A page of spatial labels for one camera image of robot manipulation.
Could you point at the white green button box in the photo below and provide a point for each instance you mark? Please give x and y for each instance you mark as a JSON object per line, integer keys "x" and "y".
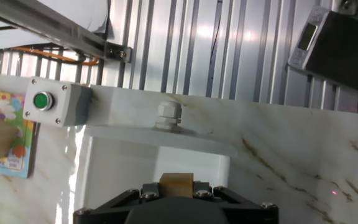
{"x": 67, "y": 102}

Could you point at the aluminium frame beam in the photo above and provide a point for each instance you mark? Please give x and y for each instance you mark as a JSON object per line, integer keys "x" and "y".
{"x": 57, "y": 31}

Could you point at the colourful flower picture book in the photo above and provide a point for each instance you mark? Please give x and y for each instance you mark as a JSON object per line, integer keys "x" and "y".
{"x": 11, "y": 102}

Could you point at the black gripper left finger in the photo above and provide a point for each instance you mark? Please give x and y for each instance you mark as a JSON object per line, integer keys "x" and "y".
{"x": 110, "y": 207}

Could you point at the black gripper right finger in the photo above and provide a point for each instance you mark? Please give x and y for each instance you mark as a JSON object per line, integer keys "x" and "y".
{"x": 247, "y": 211}

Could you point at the silver digital scale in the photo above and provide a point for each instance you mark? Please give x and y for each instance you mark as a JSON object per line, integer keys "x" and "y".
{"x": 343, "y": 53}

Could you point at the large wooden cube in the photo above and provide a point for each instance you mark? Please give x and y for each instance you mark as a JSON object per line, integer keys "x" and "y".
{"x": 176, "y": 185}

